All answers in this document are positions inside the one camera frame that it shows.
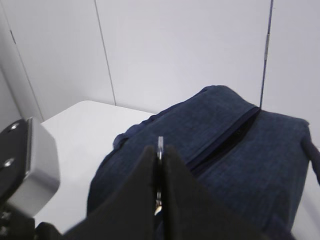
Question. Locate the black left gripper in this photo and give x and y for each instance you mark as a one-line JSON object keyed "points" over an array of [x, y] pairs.
{"points": [[13, 155]]}

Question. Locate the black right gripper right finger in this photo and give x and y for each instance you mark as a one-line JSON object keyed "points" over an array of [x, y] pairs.
{"points": [[191, 213]]}

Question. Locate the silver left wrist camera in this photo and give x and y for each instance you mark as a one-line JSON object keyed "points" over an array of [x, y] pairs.
{"points": [[42, 171]]}

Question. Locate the dark navy lunch bag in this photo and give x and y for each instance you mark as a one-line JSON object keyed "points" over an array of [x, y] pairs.
{"points": [[252, 160]]}

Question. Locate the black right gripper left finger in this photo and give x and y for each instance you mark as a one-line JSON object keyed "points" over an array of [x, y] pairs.
{"points": [[129, 213]]}

